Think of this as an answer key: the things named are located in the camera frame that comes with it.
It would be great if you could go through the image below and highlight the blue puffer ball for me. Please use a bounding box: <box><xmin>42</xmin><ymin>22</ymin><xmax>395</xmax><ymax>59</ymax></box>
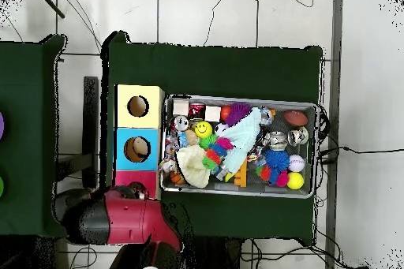
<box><xmin>263</xmin><ymin>148</ymin><xmax>290</xmax><ymax>185</ymax></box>

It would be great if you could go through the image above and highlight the white baseball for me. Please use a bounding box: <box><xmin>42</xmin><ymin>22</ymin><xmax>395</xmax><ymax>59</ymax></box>
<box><xmin>288</xmin><ymin>155</ymin><xmax>306</xmax><ymax>173</ymax></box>

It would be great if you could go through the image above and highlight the green cloth side table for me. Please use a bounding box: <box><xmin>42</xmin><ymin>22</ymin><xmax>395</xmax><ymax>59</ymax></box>
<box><xmin>0</xmin><ymin>34</ymin><xmax>72</xmax><ymax>238</ymax></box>

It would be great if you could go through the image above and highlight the dark slanted rod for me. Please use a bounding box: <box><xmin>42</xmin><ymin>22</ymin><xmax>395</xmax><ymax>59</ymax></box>
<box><xmin>32</xmin><ymin>0</ymin><xmax>66</xmax><ymax>21</ymax></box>

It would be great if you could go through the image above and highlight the multicolour puffer caterpillar toy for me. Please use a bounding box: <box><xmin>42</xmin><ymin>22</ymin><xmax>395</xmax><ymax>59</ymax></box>
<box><xmin>201</xmin><ymin>136</ymin><xmax>236</xmax><ymax>170</ymax></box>

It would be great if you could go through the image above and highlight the black floor power cable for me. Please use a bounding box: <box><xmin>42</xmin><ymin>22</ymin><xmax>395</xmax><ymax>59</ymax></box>
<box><xmin>318</xmin><ymin>145</ymin><xmax>404</xmax><ymax>156</ymax></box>

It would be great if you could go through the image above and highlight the dark green table cloth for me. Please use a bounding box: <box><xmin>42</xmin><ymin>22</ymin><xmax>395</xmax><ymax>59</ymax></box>
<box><xmin>99</xmin><ymin>31</ymin><xmax>324</xmax><ymax>241</ymax></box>

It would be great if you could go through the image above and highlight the plain wooden cube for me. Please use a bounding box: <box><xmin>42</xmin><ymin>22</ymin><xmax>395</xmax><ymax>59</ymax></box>
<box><xmin>205</xmin><ymin>106</ymin><xmax>223</xmax><ymax>122</ymax></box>
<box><xmin>173</xmin><ymin>99</ymin><xmax>191</xmax><ymax>116</ymax></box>

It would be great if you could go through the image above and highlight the mint green cloth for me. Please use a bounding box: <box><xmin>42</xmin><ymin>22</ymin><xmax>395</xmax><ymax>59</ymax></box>
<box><xmin>220</xmin><ymin>106</ymin><xmax>263</xmax><ymax>174</ymax></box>

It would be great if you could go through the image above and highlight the purple spiky ball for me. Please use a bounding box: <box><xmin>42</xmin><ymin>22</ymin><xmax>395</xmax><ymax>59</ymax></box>
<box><xmin>225</xmin><ymin>102</ymin><xmax>253</xmax><ymax>126</ymax></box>

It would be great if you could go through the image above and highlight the metal mesh bin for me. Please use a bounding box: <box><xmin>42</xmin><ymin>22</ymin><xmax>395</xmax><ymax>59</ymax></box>
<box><xmin>159</xmin><ymin>93</ymin><xmax>318</xmax><ymax>200</ymax></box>

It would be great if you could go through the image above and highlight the green spiky ball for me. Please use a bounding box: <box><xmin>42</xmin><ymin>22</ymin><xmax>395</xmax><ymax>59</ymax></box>
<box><xmin>199</xmin><ymin>133</ymin><xmax>219</xmax><ymax>150</ymax></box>

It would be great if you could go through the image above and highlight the yellow smiley ball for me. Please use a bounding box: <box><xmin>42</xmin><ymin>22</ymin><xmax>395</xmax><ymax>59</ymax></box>
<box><xmin>194</xmin><ymin>121</ymin><xmax>213</xmax><ymax>140</ymax></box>

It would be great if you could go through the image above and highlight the cream yellow cloth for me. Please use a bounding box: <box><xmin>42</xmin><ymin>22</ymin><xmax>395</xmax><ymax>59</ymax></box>
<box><xmin>175</xmin><ymin>144</ymin><xmax>211</xmax><ymax>189</ymax></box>

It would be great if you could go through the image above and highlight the thin black floor cable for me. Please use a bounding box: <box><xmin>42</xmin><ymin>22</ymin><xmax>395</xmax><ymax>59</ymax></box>
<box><xmin>203</xmin><ymin>0</ymin><xmax>230</xmax><ymax>47</ymax></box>

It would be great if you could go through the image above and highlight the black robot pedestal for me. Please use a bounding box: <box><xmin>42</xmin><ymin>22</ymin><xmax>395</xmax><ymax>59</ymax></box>
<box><xmin>182</xmin><ymin>235</ymin><xmax>244</xmax><ymax>269</ymax></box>

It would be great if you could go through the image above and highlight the black upright panel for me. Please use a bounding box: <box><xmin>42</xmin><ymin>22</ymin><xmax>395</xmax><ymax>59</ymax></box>
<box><xmin>82</xmin><ymin>76</ymin><xmax>99</xmax><ymax>188</ymax></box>

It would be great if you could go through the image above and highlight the grey floor stand base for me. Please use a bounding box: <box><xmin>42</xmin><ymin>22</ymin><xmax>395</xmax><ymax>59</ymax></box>
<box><xmin>51</xmin><ymin>187</ymin><xmax>95</xmax><ymax>223</ymax></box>

